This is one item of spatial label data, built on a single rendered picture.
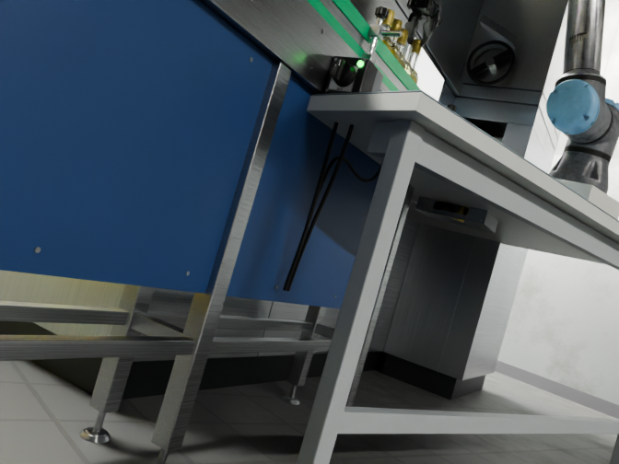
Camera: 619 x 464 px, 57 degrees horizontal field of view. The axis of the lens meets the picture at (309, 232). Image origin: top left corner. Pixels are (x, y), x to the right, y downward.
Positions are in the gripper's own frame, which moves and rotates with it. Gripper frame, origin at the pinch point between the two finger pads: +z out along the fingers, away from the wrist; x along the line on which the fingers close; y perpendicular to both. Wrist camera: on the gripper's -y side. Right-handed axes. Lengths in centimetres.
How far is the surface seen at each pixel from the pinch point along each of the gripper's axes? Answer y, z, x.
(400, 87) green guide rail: 31.0, 25.6, 13.7
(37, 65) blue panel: 125, 61, 16
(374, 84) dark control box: 64, 37, 24
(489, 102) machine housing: -90, -14, -1
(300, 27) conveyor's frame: 82, 35, 17
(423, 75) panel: -40.2, -5.4, -13.2
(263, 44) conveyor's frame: 90, 42, 17
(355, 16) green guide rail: 62, 23, 15
